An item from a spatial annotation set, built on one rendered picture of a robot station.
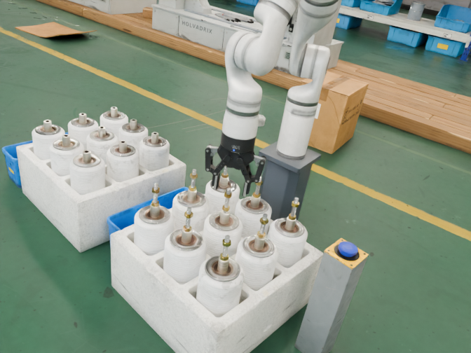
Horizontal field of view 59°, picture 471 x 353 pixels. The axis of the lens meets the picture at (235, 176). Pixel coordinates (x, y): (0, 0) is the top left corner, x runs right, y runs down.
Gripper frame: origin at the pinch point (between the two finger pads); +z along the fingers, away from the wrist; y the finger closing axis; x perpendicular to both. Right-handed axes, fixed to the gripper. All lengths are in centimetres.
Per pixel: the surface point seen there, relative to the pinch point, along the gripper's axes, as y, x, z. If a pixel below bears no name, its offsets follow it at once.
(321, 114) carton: 22, 110, 19
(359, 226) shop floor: 42, 50, 36
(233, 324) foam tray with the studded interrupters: 8.2, -23.1, 18.0
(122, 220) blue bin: -32.0, 10.2, 26.9
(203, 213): -6.6, 3.9, 12.3
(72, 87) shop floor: -114, 121, 37
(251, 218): 5.7, 5.2, 11.5
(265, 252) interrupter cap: 11.4, -8.0, 10.0
